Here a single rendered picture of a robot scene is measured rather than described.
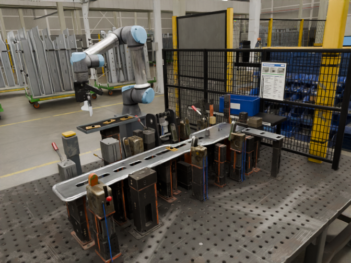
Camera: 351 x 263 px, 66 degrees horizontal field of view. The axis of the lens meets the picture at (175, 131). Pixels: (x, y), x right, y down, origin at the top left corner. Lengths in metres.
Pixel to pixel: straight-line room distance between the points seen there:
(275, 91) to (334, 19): 0.62
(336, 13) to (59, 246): 2.14
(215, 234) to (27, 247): 0.94
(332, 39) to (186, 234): 1.58
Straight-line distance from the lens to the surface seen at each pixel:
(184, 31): 4.59
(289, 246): 1.50
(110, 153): 1.58
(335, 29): 2.19
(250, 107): 2.27
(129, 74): 9.70
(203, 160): 1.59
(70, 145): 1.67
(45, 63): 8.38
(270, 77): 2.34
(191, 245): 1.43
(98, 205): 1.21
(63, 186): 1.44
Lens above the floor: 1.65
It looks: 19 degrees down
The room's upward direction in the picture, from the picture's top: 2 degrees counter-clockwise
